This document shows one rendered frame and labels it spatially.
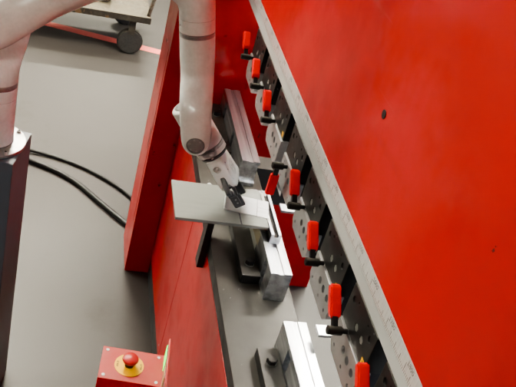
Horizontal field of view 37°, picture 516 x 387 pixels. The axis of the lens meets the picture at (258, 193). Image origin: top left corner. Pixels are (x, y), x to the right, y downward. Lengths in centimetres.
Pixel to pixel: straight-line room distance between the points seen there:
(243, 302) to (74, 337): 117
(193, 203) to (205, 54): 44
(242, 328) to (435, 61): 95
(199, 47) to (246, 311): 69
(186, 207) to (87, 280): 129
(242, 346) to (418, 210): 80
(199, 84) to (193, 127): 11
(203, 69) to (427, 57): 77
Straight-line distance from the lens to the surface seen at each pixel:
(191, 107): 193
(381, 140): 144
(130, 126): 446
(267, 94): 212
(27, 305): 319
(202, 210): 211
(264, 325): 200
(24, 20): 198
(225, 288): 207
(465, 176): 116
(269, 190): 196
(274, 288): 206
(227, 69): 290
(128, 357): 192
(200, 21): 190
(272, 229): 212
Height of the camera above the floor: 219
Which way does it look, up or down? 32 degrees down
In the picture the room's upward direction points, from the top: 17 degrees clockwise
